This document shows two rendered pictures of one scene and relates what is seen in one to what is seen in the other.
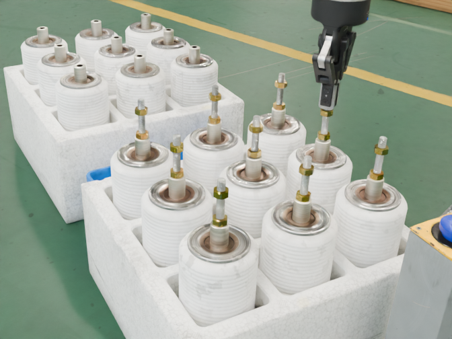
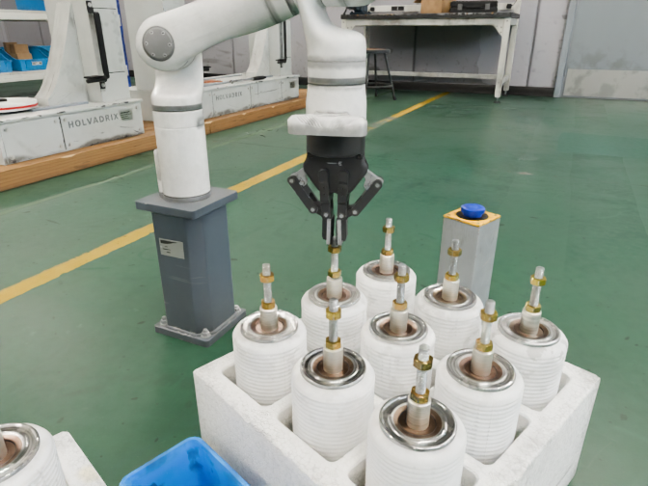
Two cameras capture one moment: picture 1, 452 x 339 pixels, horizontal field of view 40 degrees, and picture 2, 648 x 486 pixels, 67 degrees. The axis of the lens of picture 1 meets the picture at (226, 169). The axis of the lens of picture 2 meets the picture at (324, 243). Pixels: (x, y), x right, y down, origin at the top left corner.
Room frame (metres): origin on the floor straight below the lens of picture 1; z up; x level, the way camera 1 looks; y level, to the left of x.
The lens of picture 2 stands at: (0.97, 0.47, 0.60)
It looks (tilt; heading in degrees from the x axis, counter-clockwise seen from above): 23 degrees down; 257
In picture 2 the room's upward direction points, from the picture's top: straight up
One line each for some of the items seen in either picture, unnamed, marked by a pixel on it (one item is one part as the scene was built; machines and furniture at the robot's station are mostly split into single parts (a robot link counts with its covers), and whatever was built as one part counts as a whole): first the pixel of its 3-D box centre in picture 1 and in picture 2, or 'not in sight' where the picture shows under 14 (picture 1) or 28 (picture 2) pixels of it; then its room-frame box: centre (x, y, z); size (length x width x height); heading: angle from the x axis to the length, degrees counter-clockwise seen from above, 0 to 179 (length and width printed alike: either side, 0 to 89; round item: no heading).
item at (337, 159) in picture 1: (321, 157); (334, 295); (0.81, -0.14, 0.25); 0.08 x 0.08 x 0.01
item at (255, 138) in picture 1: (255, 141); (400, 291); (0.75, -0.04, 0.30); 0.01 x 0.01 x 0.08
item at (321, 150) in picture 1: (321, 149); (334, 287); (0.81, -0.14, 0.26); 0.02 x 0.02 x 0.03
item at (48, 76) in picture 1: (65, 101); not in sight; (1.16, 0.34, 0.16); 0.10 x 0.10 x 0.18
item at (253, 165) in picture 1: (253, 166); (398, 319); (0.75, -0.04, 0.26); 0.02 x 0.02 x 0.03
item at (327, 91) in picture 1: (325, 90); (349, 222); (0.79, -0.13, 0.37); 0.03 x 0.01 x 0.05; 156
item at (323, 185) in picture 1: (314, 207); (334, 347); (0.81, -0.14, 0.16); 0.10 x 0.10 x 0.18
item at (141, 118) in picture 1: (141, 123); (421, 379); (0.79, 0.12, 0.30); 0.01 x 0.01 x 0.08
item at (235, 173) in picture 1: (253, 174); (397, 328); (0.75, -0.04, 0.25); 0.08 x 0.08 x 0.01
